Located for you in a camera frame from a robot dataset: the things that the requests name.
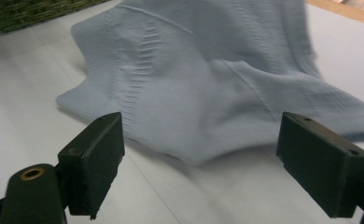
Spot light blue knit vest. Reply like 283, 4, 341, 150
55, 0, 364, 167

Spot white table mat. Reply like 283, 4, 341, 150
0, 0, 364, 224

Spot green woven basket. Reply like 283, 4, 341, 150
0, 0, 109, 34

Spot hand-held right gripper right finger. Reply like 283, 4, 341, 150
275, 111, 364, 219

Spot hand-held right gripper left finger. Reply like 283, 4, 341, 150
57, 111, 126, 221

